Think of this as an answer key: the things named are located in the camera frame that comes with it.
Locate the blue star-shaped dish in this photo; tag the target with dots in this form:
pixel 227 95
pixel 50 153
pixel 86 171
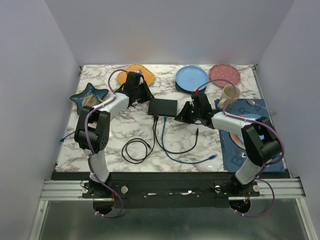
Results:
pixel 90 97

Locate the light blue plate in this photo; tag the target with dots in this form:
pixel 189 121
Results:
pixel 250 116

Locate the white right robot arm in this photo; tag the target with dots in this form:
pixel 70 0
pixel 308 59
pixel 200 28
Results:
pixel 262 143

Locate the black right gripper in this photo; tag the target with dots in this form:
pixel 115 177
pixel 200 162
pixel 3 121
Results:
pixel 182 116

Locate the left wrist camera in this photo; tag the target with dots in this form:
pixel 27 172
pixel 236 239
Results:
pixel 139 71

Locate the metal spoon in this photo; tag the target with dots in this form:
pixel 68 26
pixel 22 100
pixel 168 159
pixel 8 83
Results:
pixel 253 103

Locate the orange woven square plate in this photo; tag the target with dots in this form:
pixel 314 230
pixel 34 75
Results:
pixel 149 77

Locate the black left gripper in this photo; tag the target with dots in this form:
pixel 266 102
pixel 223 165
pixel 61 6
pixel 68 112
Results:
pixel 148 94

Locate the black network switch box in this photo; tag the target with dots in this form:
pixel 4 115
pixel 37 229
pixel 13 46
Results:
pixel 163 107

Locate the aluminium rail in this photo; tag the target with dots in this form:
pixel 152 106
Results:
pixel 75 190

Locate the metal fork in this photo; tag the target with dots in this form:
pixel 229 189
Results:
pixel 242 154

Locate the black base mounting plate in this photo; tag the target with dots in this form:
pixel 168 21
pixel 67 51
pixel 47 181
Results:
pixel 160 202

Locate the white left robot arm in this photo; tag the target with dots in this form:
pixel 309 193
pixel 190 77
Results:
pixel 93 127

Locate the pink plate on placemat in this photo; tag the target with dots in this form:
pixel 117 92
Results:
pixel 237 140

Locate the blue round plate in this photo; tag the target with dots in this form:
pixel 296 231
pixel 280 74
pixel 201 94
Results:
pixel 191 77

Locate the dark blue placemat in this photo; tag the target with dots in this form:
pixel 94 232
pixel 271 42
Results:
pixel 232 161

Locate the pink dotted plate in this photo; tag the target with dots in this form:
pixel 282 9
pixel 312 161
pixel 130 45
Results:
pixel 223 74

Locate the cream ceramic mug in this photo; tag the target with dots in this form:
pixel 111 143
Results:
pixel 230 94

